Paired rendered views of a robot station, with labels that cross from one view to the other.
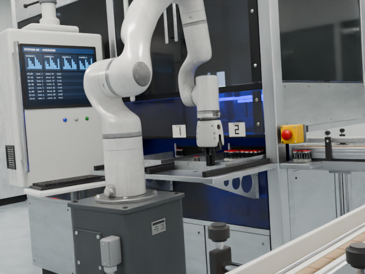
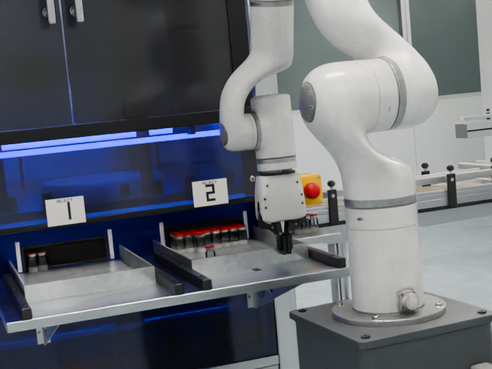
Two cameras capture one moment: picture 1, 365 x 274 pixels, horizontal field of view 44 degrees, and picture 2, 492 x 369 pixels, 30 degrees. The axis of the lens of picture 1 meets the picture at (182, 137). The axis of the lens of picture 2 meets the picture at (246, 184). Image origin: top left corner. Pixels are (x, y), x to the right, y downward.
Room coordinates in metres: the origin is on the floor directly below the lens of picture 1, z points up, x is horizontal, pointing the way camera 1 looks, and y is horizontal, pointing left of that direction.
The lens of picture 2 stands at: (0.86, 1.62, 1.25)
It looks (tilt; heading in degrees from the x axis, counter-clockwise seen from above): 6 degrees down; 298
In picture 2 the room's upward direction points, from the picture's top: 5 degrees counter-clockwise
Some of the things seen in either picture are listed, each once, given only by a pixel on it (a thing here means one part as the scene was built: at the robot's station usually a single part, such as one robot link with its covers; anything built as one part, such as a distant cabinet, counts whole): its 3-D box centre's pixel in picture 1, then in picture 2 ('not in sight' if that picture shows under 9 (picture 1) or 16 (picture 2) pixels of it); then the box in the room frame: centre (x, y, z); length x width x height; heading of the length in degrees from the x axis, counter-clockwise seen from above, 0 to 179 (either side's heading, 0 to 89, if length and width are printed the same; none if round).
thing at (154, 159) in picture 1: (167, 159); (77, 271); (2.11, 0.08, 0.90); 0.34 x 0.26 x 0.04; 137
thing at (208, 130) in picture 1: (209, 131); (279, 194); (1.70, -0.10, 1.03); 0.10 x 0.08 x 0.11; 47
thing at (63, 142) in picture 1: (55, 104); not in sight; (2.35, 0.64, 1.19); 0.50 x 0.19 x 0.78; 129
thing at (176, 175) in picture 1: (184, 168); (163, 277); (1.95, 0.00, 0.87); 0.70 x 0.48 x 0.02; 47
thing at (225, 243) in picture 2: (240, 155); (211, 239); (1.96, -0.25, 0.91); 0.18 x 0.02 x 0.05; 47
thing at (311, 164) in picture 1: (303, 163); (307, 236); (1.82, -0.48, 0.87); 0.14 x 0.13 x 0.02; 137
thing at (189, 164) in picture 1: (225, 160); (226, 249); (1.88, -0.17, 0.90); 0.34 x 0.26 x 0.04; 137
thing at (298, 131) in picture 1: (293, 134); (304, 189); (1.80, -0.44, 1.00); 0.08 x 0.07 x 0.07; 137
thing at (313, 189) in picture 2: (287, 135); (311, 190); (1.77, -0.41, 0.99); 0.04 x 0.04 x 0.04; 47
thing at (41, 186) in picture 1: (75, 180); not in sight; (2.17, 0.52, 0.82); 0.40 x 0.14 x 0.02; 129
